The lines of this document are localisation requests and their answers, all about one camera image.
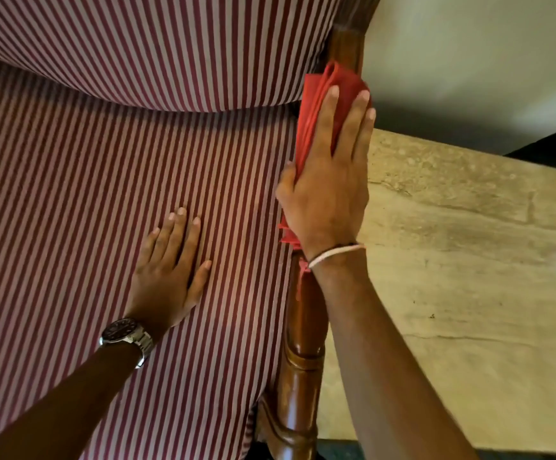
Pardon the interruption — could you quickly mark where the person's left hand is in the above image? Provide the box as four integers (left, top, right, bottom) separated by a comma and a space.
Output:
123, 207, 213, 331

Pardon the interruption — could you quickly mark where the person's right hand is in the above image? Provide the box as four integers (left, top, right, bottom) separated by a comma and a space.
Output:
275, 84, 377, 260

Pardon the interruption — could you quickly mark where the red cleaning cloth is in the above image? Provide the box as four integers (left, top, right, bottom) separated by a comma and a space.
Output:
278, 61, 372, 302

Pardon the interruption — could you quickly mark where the person's right forearm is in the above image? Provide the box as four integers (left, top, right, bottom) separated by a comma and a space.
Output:
309, 249, 480, 460

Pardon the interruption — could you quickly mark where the person's left forearm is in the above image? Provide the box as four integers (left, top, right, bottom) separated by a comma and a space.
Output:
0, 342, 139, 460

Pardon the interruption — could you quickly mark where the silver wristwatch with dark dial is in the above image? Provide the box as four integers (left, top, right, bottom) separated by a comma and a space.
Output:
98, 318, 155, 369

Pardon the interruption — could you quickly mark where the striped sofa seat cushion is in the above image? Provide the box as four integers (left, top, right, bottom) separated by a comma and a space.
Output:
0, 52, 302, 460

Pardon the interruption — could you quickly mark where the striped sofa back cushion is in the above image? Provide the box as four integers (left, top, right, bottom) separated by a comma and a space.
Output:
0, 0, 343, 113

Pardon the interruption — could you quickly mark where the white thread bracelet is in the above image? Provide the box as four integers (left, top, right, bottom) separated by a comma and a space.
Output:
307, 242, 367, 271

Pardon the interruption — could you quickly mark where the brown wooden sofa frame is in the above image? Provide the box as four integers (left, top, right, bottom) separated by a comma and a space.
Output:
254, 0, 384, 460

